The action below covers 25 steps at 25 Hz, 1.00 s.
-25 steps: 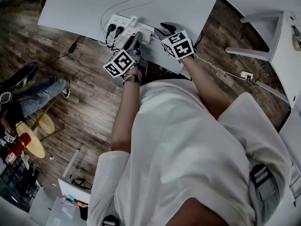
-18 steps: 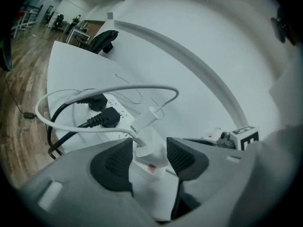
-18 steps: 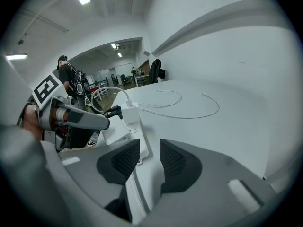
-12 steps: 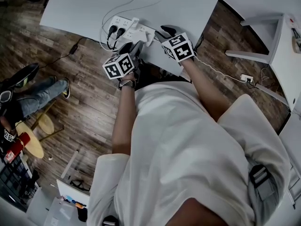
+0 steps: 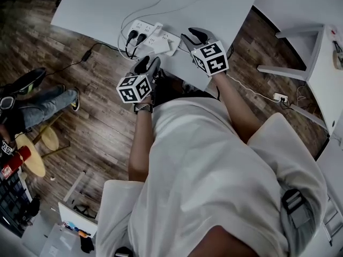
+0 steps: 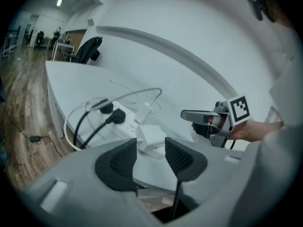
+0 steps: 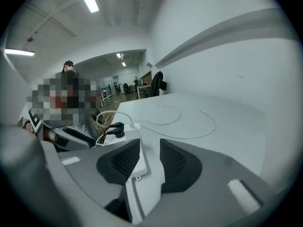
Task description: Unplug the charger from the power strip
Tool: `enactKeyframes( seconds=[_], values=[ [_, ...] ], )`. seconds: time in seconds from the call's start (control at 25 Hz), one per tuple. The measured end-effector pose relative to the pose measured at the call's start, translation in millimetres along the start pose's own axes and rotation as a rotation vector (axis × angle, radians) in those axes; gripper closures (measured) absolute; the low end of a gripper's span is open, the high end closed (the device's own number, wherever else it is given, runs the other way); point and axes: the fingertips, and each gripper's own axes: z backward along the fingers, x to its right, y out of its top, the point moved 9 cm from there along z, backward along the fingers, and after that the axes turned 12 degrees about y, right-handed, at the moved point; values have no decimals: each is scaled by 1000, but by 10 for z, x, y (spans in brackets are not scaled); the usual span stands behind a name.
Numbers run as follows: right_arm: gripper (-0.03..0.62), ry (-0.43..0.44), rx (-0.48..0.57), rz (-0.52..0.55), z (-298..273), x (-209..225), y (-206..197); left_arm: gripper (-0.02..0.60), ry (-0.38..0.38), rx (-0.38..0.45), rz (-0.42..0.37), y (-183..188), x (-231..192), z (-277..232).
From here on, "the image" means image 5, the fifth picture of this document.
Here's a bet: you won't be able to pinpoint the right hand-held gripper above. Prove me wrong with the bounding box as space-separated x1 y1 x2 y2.
180 27 229 77

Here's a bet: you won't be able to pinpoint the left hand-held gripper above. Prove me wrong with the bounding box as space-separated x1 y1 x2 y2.
115 55 162 104

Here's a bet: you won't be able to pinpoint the large white charger adapter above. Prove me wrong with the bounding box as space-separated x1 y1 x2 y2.
160 40 175 56

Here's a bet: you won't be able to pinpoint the white power strip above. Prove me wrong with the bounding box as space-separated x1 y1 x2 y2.
125 19 182 57

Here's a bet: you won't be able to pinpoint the person's right forearm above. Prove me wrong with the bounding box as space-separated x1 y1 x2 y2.
213 72 262 146

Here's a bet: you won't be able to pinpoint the person's left forearm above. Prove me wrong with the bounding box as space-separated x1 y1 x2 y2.
128 111 155 183

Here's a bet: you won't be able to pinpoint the person's black trousers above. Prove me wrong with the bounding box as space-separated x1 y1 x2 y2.
152 71 218 108

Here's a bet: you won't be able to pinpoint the beaded wristband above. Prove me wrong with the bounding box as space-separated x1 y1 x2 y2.
133 103 154 115

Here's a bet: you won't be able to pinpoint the small white floor socket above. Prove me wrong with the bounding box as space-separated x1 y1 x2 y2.
272 92 290 103

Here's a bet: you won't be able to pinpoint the small round wooden stool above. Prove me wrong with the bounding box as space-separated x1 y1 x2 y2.
39 114 71 159

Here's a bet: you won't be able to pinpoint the person's white shirt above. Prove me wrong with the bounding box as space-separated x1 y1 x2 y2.
95 96 329 257

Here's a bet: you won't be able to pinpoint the white metal bar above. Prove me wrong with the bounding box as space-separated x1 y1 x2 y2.
63 170 87 201

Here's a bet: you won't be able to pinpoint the white side table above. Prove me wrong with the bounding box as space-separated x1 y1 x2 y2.
256 22 343 138

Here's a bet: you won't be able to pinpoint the large round wooden stool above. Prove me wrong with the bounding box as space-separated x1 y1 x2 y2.
14 137 47 178

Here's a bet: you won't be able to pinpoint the red cylinder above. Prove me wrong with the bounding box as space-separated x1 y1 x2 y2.
1 146 33 179

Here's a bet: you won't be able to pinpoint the dark storage rack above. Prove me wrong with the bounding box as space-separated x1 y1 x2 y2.
0 170 34 238

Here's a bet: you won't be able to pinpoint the black pouch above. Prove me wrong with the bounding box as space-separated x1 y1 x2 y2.
79 234 95 254

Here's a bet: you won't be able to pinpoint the cluttered white table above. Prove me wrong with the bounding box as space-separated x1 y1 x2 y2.
21 202 99 257

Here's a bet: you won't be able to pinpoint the black plug with cable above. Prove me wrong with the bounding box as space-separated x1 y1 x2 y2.
125 29 138 60
131 32 147 60

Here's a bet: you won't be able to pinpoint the black cable with inline box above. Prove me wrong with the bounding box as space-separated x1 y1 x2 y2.
44 42 120 76

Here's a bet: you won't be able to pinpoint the white power cord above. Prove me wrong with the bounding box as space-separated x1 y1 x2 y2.
227 72 277 100

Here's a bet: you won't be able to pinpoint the gray strap with black buckle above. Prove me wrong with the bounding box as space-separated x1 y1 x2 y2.
280 188 316 230

